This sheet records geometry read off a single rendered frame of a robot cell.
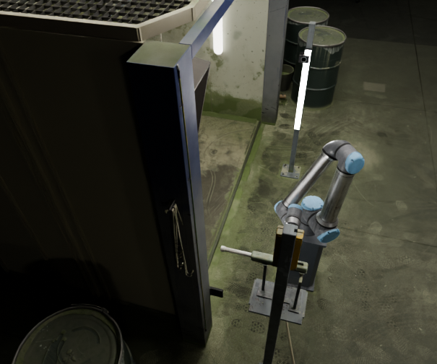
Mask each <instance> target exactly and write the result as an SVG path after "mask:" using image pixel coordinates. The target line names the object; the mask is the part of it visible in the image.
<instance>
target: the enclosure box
mask: <svg viewBox="0 0 437 364"><path fill-rule="evenodd" d="M210 64H211V61H207V60H204V59H201V58H197V57H194V58H193V59H192V65H193V75H194V93H195V103H196V121H197V131H198V134H199V127H200V122H201V117H202V110H203V105H204V98H205V93H206V88H207V81H208V76H209V69H210Z"/></svg>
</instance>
